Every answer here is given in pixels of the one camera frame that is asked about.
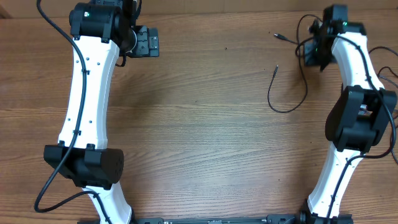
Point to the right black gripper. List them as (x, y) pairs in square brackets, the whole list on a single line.
[(310, 58)]

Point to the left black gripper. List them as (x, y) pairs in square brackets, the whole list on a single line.
[(145, 50)]

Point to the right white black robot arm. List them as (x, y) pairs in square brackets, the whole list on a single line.
[(358, 119)]

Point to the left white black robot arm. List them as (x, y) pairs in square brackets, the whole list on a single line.
[(103, 34)]

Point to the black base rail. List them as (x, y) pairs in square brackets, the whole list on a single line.
[(217, 220)]

